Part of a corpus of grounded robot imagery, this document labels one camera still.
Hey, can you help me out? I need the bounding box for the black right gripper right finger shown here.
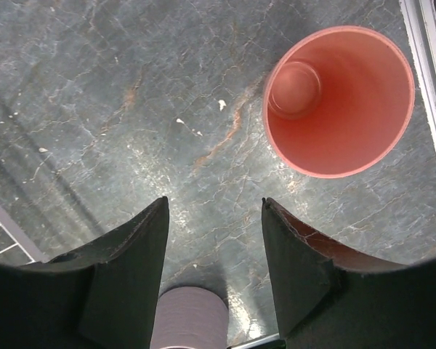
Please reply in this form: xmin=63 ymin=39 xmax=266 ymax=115
xmin=262 ymin=198 xmax=436 ymax=348

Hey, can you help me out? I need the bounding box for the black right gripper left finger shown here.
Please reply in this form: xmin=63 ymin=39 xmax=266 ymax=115
xmin=0 ymin=197 xmax=169 ymax=348

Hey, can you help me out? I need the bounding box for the lilac ceramic mug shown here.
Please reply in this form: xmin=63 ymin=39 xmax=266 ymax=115
xmin=150 ymin=286 xmax=229 ymax=349

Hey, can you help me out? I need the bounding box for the white wire dish rack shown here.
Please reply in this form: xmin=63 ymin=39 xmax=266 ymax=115
xmin=0 ymin=205 xmax=49 ymax=265

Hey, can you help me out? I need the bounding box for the pink plastic cup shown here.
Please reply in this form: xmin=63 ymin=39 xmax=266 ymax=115
xmin=262 ymin=25 xmax=415 ymax=179

